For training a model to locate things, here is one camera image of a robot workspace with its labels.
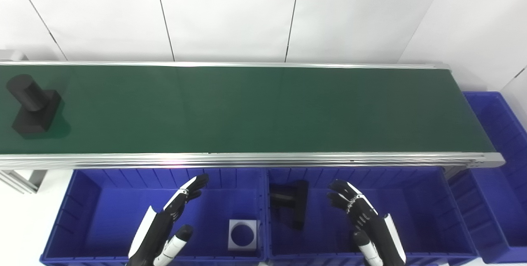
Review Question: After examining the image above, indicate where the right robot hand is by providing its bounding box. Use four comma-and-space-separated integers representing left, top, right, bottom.
327, 180, 406, 266

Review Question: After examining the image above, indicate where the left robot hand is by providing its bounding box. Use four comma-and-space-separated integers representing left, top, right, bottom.
126, 174, 210, 266

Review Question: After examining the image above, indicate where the black cylinder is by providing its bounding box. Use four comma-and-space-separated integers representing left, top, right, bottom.
269, 180, 309, 231
6, 74, 62, 135

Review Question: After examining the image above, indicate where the blue plastic bin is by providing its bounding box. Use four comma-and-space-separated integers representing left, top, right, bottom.
263, 167, 479, 265
447, 91, 527, 264
40, 168, 266, 266

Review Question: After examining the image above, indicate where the grey square part round hole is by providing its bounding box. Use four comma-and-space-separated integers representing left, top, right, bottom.
228, 219, 259, 252

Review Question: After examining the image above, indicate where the aluminium conveyor leg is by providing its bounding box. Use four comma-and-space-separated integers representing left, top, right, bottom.
443, 166, 466, 180
0, 170, 47, 195

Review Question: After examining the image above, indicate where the green conveyor belt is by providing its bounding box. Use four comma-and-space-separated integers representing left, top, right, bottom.
0, 60, 506, 172
0, 64, 496, 155

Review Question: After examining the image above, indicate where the grey conveyor end housing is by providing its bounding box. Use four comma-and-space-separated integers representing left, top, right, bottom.
0, 49, 28, 62

